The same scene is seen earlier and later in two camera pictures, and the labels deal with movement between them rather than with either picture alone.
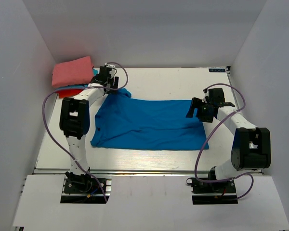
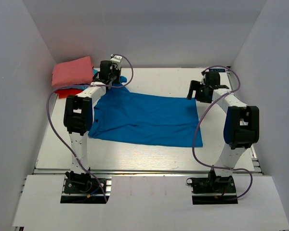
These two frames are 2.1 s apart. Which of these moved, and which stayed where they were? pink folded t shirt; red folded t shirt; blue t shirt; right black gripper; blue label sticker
Moved: blue t shirt; right black gripper
Stayed: red folded t shirt; pink folded t shirt; blue label sticker
